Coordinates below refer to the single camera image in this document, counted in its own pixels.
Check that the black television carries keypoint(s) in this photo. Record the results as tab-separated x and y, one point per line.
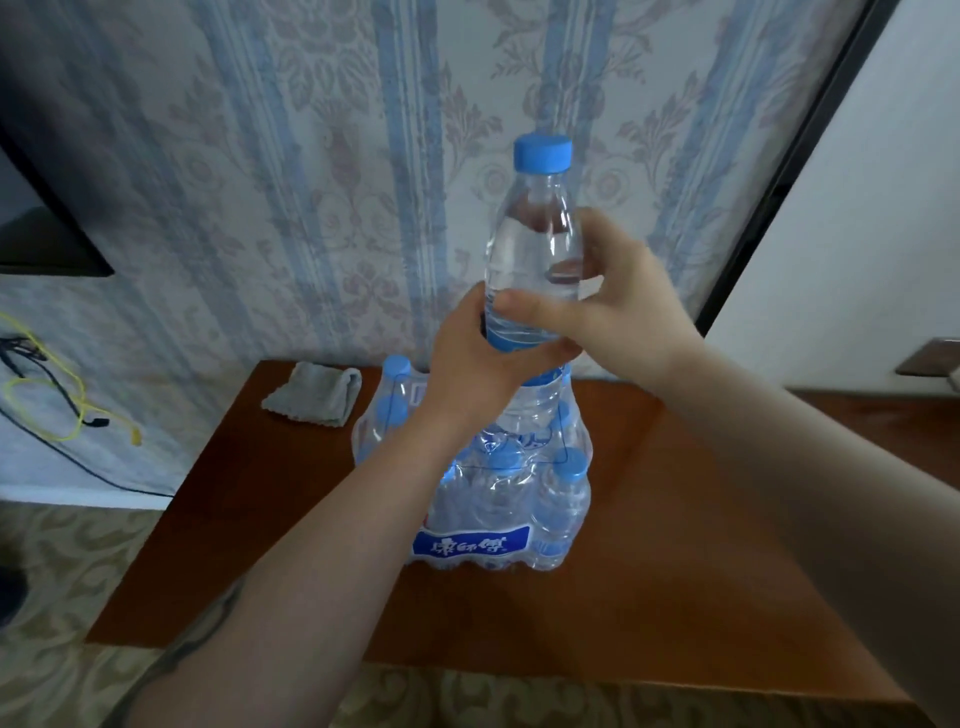
41	240

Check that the shrink-wrapped pack of water bottles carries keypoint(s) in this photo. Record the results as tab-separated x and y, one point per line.
495	502

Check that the person's right forearm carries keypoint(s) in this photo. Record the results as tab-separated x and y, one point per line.
810	510

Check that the person's right thumb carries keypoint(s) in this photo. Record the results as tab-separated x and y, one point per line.
536	307

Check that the person's left forearm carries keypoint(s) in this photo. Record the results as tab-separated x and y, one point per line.
315	570

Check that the person's left thumb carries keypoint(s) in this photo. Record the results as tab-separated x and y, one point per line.
536	358

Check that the clear blue-capped water bottle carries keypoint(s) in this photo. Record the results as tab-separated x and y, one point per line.
534	225

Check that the black door frame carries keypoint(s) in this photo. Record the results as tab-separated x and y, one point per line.
795	157

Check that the grey folded cloth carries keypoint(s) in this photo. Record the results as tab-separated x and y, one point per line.
315	394

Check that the person's left hand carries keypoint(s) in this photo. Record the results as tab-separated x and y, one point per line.
461	375

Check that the person's right hand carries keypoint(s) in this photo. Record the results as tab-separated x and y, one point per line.
637	322

